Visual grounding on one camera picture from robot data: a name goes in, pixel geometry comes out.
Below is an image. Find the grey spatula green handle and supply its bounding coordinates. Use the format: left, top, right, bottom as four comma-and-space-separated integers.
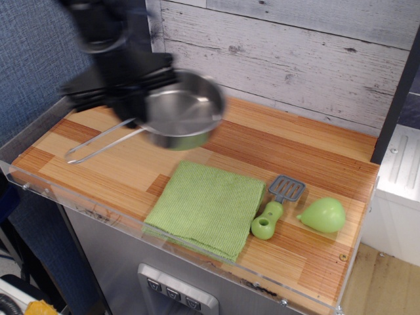
251, 175, 306, 240

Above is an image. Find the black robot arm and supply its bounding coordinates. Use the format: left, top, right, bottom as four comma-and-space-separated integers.
61, 1, 177, 128

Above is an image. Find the green cloth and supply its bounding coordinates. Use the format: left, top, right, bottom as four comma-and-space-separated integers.
144, 161, 266, 262

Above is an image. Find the white aluminium rail block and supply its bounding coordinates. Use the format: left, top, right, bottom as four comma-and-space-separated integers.
377, 125, 419, 201

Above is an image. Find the steel pan with wire handle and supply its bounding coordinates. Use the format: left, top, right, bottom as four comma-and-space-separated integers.
64, 70, 226, 164

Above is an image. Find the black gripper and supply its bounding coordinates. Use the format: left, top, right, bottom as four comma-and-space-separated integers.
60, 41, 178, 129

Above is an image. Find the green plastic pear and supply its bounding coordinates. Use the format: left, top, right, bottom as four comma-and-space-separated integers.
297, 198, 346, 233

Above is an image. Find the grey button panel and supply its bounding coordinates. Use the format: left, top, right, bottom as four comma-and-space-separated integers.
137, 263, 219, 314

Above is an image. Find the steel cabinet front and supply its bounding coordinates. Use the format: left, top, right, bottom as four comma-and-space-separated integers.
65, 207, 297, 314

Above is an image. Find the right dark post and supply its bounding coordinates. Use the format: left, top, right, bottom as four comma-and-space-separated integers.
370, 30, 419, 165

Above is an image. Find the clear acrylic table guard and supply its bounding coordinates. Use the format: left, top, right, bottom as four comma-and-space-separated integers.
0, 94, 381, 315

